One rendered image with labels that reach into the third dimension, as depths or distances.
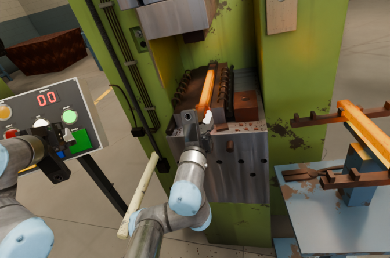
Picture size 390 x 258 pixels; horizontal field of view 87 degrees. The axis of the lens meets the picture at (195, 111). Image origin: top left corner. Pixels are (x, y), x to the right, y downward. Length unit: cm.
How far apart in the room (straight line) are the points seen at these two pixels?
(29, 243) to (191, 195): 29
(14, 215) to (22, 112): 53
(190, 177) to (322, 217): 44
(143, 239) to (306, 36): 76
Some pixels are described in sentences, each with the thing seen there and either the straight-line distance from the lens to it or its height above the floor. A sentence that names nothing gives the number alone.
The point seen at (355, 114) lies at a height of 101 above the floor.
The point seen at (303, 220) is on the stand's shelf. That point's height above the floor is 74.
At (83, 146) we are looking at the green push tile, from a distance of 85.
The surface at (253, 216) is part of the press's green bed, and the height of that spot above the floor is 35.
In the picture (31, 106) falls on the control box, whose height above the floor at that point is 115.
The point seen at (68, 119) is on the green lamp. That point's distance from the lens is 87.
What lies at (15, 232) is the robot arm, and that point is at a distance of 44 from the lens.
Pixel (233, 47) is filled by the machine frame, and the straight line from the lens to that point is 116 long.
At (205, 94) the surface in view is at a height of 101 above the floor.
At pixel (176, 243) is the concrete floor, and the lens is 160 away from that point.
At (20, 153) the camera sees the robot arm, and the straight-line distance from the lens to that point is 55.
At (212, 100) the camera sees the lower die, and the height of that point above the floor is 99.
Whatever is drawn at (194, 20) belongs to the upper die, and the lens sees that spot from 64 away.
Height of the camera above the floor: 141
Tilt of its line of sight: 33 degrees down
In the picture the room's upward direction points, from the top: 15 degrees counter-clockwise
